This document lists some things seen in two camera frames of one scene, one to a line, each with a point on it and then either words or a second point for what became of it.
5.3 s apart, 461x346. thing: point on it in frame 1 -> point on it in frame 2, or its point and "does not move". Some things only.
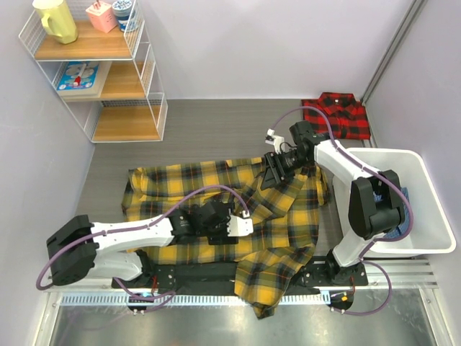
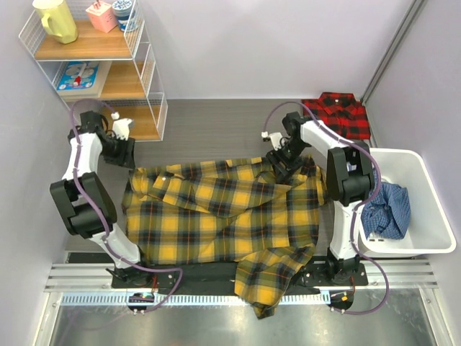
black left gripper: [222, 237] -> [127, 158]
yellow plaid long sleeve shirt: [286, 219] does not move
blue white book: [81, 78] does not move
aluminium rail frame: [392, 308] does not move
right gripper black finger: [269, 180] -> [282, 174]
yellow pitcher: [57, 19] does not move
